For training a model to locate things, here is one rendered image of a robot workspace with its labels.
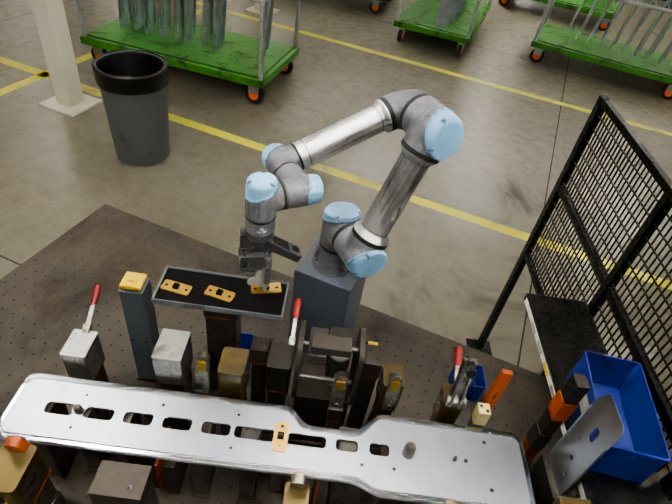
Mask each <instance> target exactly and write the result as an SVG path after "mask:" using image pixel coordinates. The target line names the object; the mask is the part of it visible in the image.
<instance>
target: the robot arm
mask: <svg viewBox="0 0 672 504"><path fill-rule="evenodd" d="M397 129H401V130H403V131H404V132H405V135H404V137H403V139H402V140H401V142H400V145H401V149H402V152H401V154H400V155H399V157H398V159H397V161H396V162H395V164H394V166H393V168H392V170H391V171H390V173H389V175H388V177H387V178H386V180H385V182H384V184H383V185H382V187H381V189H380V191H379V192H378V194H377V196H376V198H375V199H374V201H373V203H372V205H371V206H370V208H369V210H368V212H367V214H366V215H365V217H364V219H363V220H362V221H360V218H361V210H360V209H359V207H357V206H356V205H354V204H352V203H348V202H334V203H331V204H329V205H328V206H326V208H325V209H324V213H323V215H322V227H321V234H320V241H319V243H318V245H317V247H316V248H315V250H314V252H313V255H312V265H313V267H314V268H315V270H316V271H317V272H319V273H320V274H322V275H324V276H327V277H331V278H343V277H346V276H348V275H350V274H353V275H354V276H356V277H359V278H365V277H369V276H372V275H374V274H376V273H378V272H379V271H380V270H382V269H383V268H384V266H385V265H386V263H387V261H388V258H387V254H386V253H385V252H384V251H385V249H386V248H387V246H388V244H389V242H390V240H389V237H388V234H389V233H390V231H391V229H392V228H393V226H394V224H395V223H396V221H397V220H398V218H399V216H400V215H401V213H402V211H403V210H404V208H405V206H406V205H407V203H408V201H409V200H410V198H411V197H412V195H413V193H414V192H415V190H416V188H417V187H418V185H419V183H420V182H421V180H422V178H423V177H424V175H425V174H426V172H427V170H428V169H429V167H430V166H434V165H437V164H438V163H439V162H440V161H443V160H446V159H448V158H450V155H454V154H455V153H456V151H457V150H458V149H459V147H460V145H461V143H462V141H463V137H464V128H463V123H462V121H461V120H460V118H459V117H457V116H456V114H455V113H454V112H453V111H452V110H451V109H448V108H447V107H446V106H444V105H443V104H442V103H440V102H439V101H438V100H437V99H435V98H434V97H433V96H432V95H431V94H430V93H428V92H426V91H423V90H419V89H408V90H402V91H397V92H394V93H391V94H388V95H385V96H383V97H381V98H378V99H376V100H375V101H374V104H373V105H372V106H370V107H368V108H366V109H364V110H362V111H360V112H357V113H355V114H353V115H351V116H349V117H347V118H345V119H343V120H340V121H338V122H336V123H334V124H332V125H330V126H328V127H325V128H323V129H321V130H319V131H317V132H315V133H313V134H311V135H308V136H306V137H304V138H302V139H300V140H298V141H296V142H293V143H291V144H289V145H287V146H284V145H282V144H280V143H272V144H270V145H268V146H267V147H266V148H265V149H264V151H263V153H262V162H263V164H264V166H265V168H266V170H267V172H266V173H263V172H256V173H253V174H251V175H250V176H249V177H248V178H247V180H246V185H245V226H242V227H239V234H240V240H239V249H238V251H239V264H240V267H241V272H247V273H250V274H255V276H254V277H252V278H250V279H248V280H247V284H248V285H252V286H260V287H263V288H262V290H263V291H265V290H266V289H267V287H268V286H269V284H270V276H271V268H272V252H273V253H276V254H278V255H280V256H283V257H285V258H287V259H290V260H292V261H294V262H298V261H299V260H300V259H301V258H302V255H301V251H300V247H299V246H297V245H295V244H293V243H291V242H288V241H286V240H284V239H282V238H279V237H277V236H275V235H274V231H275V221H276V211H281V210H286V209H291V208H296V207H302V206H309V205H311V204H315V203H319V202H321V200H322V199H323V196H324V187H323V183H322V180H321V178H320V177H319V176H318V175H317V174H308V175H305V173H304V172H303V171H302V170H304V169H306V168H308V167H310V166H312V165H314V164H316V163H318V162H320V161H322V160H325V159H327V158H329V157H331V156H333V155H335V154H337V153H339V152H341V151H343V150H346V149H348V148H350V147H352V146H354V145H356V144H358V143H360V142H362V141H364V140H367V139H369V138H371V137H373V136H375V135H377V134H379V133H381V132H383V131H385V132H388V133H390V132H392V131H394V130H397Z"/></svg>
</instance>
